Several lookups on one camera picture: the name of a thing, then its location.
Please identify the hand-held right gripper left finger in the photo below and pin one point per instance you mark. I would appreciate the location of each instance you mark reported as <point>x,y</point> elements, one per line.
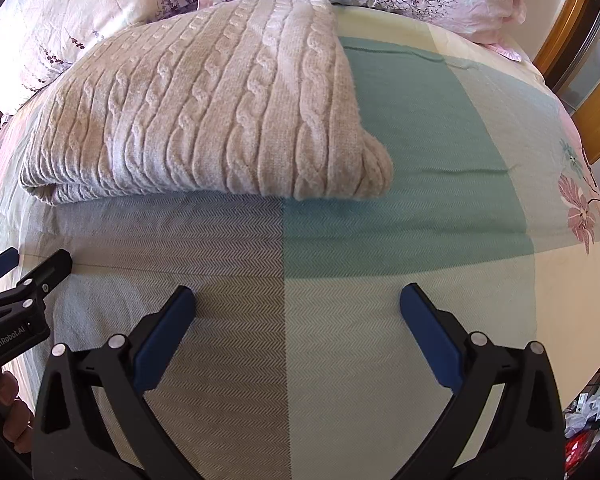
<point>164,332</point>

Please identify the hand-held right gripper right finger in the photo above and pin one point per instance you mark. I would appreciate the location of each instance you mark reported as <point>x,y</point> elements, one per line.
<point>430,332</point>

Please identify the person's left hand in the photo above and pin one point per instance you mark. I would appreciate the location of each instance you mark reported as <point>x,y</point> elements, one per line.
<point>11,410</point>

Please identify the checked green beige blanket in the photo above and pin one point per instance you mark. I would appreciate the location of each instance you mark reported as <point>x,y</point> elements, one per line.
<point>330,240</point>

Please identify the pink floral pillow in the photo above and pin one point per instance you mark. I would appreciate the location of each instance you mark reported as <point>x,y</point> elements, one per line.
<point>80,20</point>

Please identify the pile of plastic bags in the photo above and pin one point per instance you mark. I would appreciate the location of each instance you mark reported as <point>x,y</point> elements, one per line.
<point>592,410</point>

